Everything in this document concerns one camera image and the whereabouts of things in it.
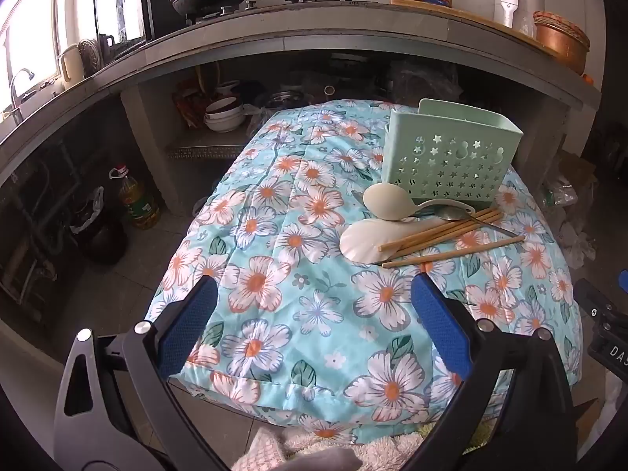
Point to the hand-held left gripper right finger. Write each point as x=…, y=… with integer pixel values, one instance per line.
x=441, y=324

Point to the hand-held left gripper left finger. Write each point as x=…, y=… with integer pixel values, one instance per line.
x=189, y=324

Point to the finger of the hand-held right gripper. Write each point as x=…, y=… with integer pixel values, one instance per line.
x=624, y=277
x=596, y=301

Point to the wooden chopstick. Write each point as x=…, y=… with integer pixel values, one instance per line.
x=422, y=247
x=441, y=232
x=431, y=229
x=456, y=251
x=466, y=230

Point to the metal spoon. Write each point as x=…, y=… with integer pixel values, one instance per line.
x=451, y=213

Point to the white ceramic spoon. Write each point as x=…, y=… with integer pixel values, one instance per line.
x=363, y=240

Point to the white round rice spoon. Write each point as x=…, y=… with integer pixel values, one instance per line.
x=387, y=201

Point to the green plastic utensil holder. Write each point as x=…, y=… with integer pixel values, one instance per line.
x=451, y=167

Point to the white bag with red print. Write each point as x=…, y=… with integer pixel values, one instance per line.
x=579, y=245

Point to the silver green plastic bag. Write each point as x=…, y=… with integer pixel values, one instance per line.
x=559, y=194

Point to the brown cardboard box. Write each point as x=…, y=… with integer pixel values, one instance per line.
x=584, y=171

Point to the black bin with bag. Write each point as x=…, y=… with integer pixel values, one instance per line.
x=98, y=235

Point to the floral blue blanket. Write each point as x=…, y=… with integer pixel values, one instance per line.
x=304, y=265

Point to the cooking oil bottle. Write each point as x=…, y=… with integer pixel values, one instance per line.
x=140, y=201

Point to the pink checked garment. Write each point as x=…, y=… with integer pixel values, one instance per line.
x=255, y=454

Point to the white fluffy towel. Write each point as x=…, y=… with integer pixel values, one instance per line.
x=353, y=446

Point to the perforated metal shelf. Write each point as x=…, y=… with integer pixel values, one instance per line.
x=201, y=150

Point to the grey drain pipes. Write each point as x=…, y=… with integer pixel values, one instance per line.
x=29, y=216

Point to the small orange object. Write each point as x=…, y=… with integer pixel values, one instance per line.
x=587, y=79

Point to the stack of white bowls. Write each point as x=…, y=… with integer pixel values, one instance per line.
x=223, y=115

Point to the red packaged goods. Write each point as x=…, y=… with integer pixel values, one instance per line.
x=189, y=108

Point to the copper coloured pot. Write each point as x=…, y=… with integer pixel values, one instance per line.
x=559, y=49

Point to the crumpled clear plastic bag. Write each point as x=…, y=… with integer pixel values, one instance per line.
x=422, y=81

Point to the metal pot under counter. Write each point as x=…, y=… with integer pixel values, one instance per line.
x=289, y=99

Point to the woven basket tray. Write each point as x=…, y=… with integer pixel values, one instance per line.
x=564, y=24

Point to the cream thermos mug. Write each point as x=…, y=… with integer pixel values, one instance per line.
x=72, y=64

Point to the black mug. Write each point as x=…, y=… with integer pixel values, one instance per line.
x=107, y=44

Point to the metal sink faucet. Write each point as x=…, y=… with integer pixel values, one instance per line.
x=17, y=88

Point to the white kitchen appliance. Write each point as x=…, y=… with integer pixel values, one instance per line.
x=515, y=0

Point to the long wooden cutting board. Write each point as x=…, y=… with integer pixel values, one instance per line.
x=466, y=14

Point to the concrete kitchen counter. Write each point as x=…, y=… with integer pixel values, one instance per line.
x=294, y=29

